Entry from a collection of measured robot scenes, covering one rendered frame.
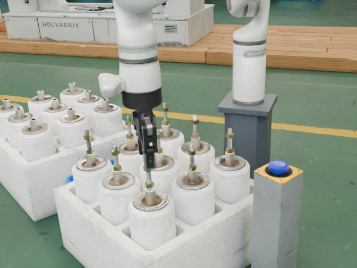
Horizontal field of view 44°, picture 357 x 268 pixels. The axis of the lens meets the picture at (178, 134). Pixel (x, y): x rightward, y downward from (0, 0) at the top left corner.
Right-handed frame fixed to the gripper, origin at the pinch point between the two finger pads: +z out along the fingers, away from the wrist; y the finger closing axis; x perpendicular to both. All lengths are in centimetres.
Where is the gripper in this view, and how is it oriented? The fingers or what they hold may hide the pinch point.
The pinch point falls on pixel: (146, 155)
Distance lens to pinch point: 87.9
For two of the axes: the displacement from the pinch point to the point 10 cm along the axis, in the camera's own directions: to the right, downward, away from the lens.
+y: -2.3, -3.9, 8.9
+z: 0.4, 9.1, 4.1
